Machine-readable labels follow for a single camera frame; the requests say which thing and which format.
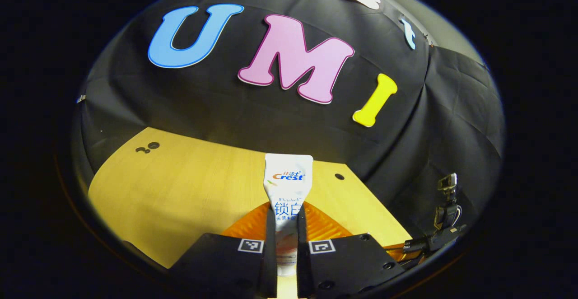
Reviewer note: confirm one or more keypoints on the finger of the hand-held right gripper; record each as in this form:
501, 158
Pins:
408, 251

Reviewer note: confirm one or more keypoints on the white toothpaste tube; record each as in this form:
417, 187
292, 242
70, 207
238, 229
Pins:
289, 177

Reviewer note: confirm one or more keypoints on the black backdrop cloth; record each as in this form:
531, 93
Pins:
226, 109

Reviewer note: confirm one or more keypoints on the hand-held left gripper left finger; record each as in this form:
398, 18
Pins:
270, 267

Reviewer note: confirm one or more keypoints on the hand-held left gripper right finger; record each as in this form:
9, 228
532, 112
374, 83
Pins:
301, 267

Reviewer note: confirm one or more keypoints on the white clip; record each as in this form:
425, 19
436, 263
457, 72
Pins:
81, 99

